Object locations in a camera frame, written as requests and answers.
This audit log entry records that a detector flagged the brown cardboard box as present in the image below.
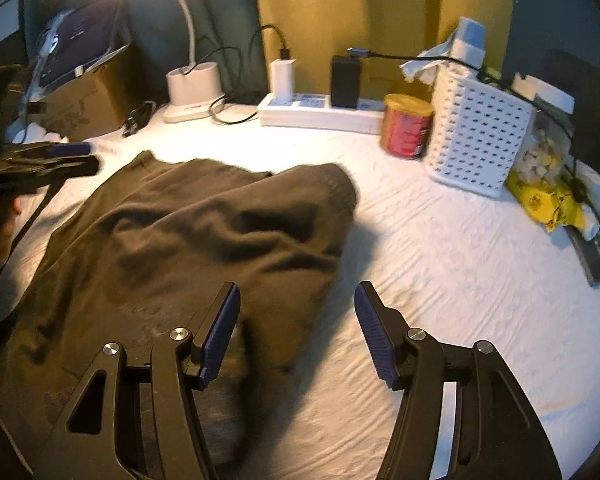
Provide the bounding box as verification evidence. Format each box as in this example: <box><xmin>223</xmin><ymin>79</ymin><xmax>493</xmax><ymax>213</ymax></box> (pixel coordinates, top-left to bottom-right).
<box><xmin>31</xmin><ymin>44</ymin><xmax>148</xmax><ymax>142</ymax></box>

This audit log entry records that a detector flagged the black remote control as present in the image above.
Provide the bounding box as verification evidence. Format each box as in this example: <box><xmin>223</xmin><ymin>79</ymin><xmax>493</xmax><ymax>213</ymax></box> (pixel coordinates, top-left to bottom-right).
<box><xmin>565</xmin><ymin>226</ymin><xmax>600</xmax><ymax>287</ymax></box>

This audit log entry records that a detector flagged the red tin can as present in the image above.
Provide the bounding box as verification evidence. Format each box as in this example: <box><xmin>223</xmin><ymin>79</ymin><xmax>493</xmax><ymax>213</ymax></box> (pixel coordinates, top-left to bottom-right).
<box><xmin>380</xmin><ymin>93</ymin><xmax>434</xmax><ymax>158</ymax></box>

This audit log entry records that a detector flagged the black power adapter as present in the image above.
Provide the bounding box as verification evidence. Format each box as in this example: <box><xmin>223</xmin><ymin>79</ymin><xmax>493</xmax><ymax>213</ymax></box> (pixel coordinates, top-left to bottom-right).
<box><xmin>330</xmin><ymin>55</ymin><xmax>362</xmax><ymax>110</ymax></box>

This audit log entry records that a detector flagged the person's left hand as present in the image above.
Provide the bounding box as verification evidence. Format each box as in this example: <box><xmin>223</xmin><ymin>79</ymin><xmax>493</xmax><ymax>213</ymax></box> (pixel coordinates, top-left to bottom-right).
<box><xmin>0</xmin><ymin>197</ymin><xmax>22</xmax><ymax>268</ymax></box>

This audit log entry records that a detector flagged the white desk lamp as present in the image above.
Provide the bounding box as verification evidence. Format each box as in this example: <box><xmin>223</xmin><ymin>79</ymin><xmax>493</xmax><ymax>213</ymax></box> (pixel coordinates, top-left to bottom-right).
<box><xmin>89</xmin><ymin>0</ymin><xmax>226</xmax><ymax>125</ymax></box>

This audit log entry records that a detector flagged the clear jar with white lid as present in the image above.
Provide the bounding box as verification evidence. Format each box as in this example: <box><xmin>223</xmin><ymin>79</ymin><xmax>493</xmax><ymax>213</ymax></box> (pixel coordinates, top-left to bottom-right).
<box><xmin>512</xmin><ymin>74</ymin><xmax>574</xmax><ymax>188</ymax></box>

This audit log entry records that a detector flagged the white textured bed cover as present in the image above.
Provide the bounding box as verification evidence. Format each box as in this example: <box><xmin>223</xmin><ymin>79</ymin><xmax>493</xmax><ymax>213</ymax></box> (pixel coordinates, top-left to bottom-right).
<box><xmin>0</xmin><ymin>119</ymin><xmax>600</xmax><ymax>479</ymax></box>

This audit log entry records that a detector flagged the dark brown printed t-shirt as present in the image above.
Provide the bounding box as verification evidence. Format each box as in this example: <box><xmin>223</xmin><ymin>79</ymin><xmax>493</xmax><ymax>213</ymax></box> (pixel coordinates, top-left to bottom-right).
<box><xmin>0</xmin><ymin>151</ymin><xmax>358</xmax><ymax>474</ymax></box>

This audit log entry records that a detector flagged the white power strip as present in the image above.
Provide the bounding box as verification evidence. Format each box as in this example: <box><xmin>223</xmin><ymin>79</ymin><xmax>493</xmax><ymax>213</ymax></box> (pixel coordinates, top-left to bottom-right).
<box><xmin>257</xmin><ymin>93</ymin><xmax>385</xmax><ymax>136</ymax></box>

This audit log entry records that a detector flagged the yellow curtain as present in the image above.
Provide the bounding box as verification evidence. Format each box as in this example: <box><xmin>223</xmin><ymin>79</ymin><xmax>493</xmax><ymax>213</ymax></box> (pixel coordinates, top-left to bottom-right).
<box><xmin>258</xmin><ymin>0</ymin><xmax>514</xmax><ymax>99</ymax></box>

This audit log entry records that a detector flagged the yellow snack bag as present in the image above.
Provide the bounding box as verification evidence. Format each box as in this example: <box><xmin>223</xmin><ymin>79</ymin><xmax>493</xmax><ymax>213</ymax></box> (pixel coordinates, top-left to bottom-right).
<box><xmin>505</xmin><ymin>172</ymin><xmax>588</xmax><ymax>233</ymax></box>

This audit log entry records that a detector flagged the white usb charger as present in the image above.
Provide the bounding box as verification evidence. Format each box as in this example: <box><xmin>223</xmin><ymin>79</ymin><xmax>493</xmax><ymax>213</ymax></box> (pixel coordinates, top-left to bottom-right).
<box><xmin>270</xmin><ymin>58</ymin><xmax>294</xmax><ymax>105</ymax></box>

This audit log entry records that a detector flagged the black charging cable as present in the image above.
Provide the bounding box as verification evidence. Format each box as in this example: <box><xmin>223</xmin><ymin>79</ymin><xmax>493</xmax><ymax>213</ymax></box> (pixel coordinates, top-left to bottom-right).
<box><xmin>346</xmin><ymin>46</ymin><xmax>589</xmax><ymax>201</ymax></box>

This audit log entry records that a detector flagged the dark tablet screen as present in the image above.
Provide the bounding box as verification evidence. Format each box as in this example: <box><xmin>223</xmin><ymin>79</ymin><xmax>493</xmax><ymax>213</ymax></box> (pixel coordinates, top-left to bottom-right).
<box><xmin>35</xmin><ymin>0</ymin><xmax>131</xmax><ymax>88</ymax></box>

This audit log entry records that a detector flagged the white folded cloth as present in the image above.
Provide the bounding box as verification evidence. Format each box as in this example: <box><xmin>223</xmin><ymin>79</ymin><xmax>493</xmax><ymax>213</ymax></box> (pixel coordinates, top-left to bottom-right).
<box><xmin>5</xmin><ymin>122</ymin><xmax>69</xmax><ymax>144</ymax></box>

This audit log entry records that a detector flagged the white perforated plastic basket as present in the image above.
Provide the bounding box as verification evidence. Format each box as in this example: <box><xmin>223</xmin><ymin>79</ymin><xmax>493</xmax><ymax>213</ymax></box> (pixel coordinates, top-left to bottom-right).
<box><xmin>422</xmin><ymin>65</ymin><xmax>534</xmax><ymax>198</ymax></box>

